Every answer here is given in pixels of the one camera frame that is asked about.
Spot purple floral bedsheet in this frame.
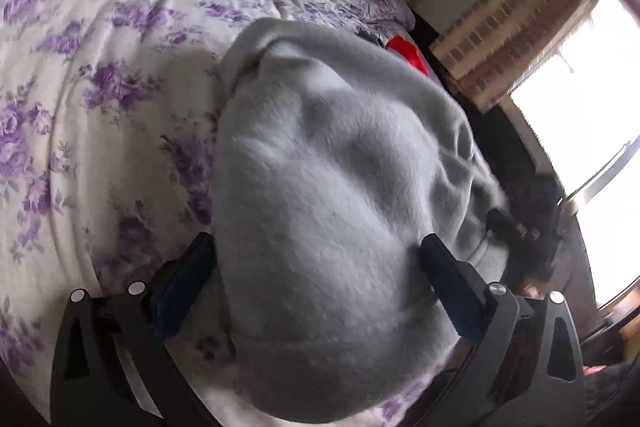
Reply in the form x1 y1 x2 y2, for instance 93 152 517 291
0 0 445 427

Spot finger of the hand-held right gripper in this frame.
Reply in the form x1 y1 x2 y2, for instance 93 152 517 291
486 208 542 249

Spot red white blue cloth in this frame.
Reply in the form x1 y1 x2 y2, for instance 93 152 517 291
386 35 432 78

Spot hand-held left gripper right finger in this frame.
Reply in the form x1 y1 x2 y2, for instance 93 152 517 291
400 233 587 427

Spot grey fleece pants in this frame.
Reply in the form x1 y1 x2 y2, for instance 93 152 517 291
212 18 512 425

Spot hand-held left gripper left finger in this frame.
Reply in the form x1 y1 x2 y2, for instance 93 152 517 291
50 231 222 427

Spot beige patterned curtain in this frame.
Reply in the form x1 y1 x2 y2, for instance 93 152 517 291
429 0 615 114

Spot bright window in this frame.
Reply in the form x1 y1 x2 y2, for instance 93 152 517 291
509 0 640 308

